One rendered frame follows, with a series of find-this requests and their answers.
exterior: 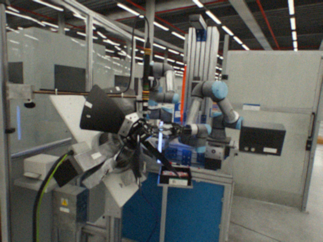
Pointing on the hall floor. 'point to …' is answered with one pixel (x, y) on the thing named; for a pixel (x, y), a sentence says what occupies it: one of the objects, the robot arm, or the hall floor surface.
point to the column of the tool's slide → (5, 163)
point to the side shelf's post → (53, 221)
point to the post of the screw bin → (163, 213)
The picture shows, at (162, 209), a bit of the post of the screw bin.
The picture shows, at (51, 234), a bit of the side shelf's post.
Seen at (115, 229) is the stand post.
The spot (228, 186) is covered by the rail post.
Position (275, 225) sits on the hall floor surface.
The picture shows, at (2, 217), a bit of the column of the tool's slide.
